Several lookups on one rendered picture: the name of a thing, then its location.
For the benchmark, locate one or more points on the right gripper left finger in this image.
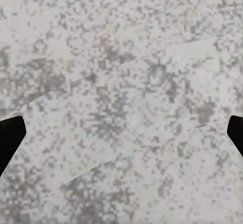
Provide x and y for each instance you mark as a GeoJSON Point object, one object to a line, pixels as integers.
{"type": "Point", "coordinates": [12, 133]}

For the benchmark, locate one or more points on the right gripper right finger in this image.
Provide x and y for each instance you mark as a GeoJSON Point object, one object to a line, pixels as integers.
{"type": "Point", "coordinates": [235, 131]}

